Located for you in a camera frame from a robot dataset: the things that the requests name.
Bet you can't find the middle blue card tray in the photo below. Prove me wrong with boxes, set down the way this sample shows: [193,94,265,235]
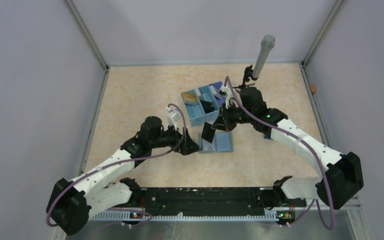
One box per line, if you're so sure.
[195,85,220,123]

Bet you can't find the grey cylinder on tripod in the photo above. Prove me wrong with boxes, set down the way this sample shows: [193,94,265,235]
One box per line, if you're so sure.
[251,34,276,81]

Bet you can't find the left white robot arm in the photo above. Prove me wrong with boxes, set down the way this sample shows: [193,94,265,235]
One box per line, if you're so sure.
[45,103,200,236]

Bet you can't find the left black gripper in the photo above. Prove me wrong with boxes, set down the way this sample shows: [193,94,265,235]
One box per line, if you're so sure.
[150,121,201,156]

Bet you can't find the purple card tray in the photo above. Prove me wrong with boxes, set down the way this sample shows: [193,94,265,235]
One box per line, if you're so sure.
[208,81,226,106]

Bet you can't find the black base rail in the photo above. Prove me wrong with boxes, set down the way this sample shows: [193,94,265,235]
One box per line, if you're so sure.
[115,187,307,217]

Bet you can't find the green leather card holder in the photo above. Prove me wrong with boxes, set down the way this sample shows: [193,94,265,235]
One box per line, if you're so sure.
[199,132,234,154]

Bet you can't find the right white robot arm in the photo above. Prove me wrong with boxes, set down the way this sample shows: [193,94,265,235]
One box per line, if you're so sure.
[212,84,364,210]

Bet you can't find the small brown wall piece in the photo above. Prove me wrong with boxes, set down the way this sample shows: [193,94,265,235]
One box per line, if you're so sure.
[309,84,317,94]

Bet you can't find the light blue card tray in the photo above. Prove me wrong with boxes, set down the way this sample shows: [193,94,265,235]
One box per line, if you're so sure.
[184,89,205,127]

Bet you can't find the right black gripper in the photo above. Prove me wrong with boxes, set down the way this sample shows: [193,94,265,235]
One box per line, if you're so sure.
[211,100,254,133]

